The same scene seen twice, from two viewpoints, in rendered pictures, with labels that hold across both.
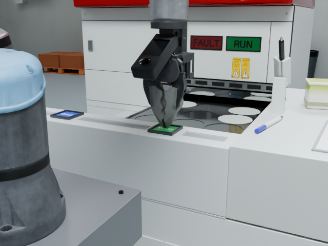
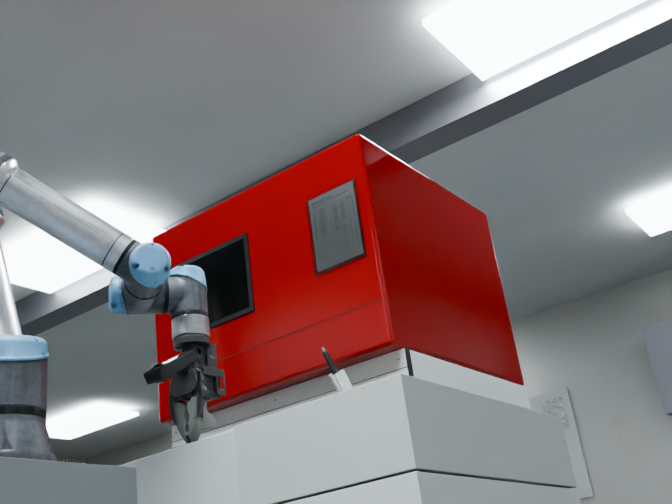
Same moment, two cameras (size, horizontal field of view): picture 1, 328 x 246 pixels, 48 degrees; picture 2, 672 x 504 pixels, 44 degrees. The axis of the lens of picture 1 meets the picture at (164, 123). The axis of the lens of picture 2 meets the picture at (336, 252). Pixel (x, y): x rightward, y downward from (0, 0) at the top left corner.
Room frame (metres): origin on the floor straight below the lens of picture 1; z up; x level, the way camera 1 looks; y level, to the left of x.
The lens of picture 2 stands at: (-0.79, -0.52, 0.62)
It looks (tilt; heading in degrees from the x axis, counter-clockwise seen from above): 24 degrees up; 7
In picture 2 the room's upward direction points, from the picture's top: 8 degrees counter-clockwise
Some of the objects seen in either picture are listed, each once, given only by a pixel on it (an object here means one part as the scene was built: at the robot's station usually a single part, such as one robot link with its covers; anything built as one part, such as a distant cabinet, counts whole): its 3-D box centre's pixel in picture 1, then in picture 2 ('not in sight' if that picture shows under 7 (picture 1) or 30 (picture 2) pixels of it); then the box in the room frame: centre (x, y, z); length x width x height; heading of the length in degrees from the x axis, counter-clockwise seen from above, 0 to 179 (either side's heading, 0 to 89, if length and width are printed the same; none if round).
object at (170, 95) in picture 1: (175, 105); (203, 421); (0.74, -0.02, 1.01); 0.06 x 0.03 x 0.09; 154
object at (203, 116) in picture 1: (199, 115); not in sight; (1.08, -0.11, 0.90); 0.34 x 0.34 x 0.01; 64
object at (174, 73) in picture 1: (170, 52); (195, 370); (0.75, -0.01, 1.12); 0.09 x 0.08 x 0.12; 154
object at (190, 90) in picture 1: (217, 102); not in sight; (1.28, -0.19, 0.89); 0.44 x 0.02 x 0.10; 64
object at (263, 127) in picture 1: (270, 123); not in sight; (0.75, -0.23, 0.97); 0.14 x 0.01 x 0.01; 142
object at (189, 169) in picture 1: (115, 152); (148, 500); (0.79, 0.11, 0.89); 0.55 x 0.09 x 0.14; 64
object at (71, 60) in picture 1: (69, 62); not in sight; (8.21, 2.11, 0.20); 1.20 x 0.82 x 0.40; 64
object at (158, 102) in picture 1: (162, 103); (191, 425); (0.75, 0.00, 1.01); 0.06 x 0.03 x 0.09; 154
